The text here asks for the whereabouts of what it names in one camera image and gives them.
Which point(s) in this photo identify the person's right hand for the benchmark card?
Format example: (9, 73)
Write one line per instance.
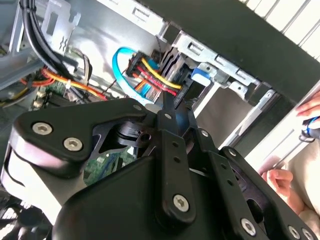
(312, 108)

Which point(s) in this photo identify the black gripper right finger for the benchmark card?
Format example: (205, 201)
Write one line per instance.
(238, 201)

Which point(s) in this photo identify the person's left hand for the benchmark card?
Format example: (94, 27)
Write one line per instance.
(282, 182)

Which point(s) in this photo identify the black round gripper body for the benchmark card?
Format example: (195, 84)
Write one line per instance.
(120, 207)

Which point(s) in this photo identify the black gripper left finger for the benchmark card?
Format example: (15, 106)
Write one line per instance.
(75, 115)

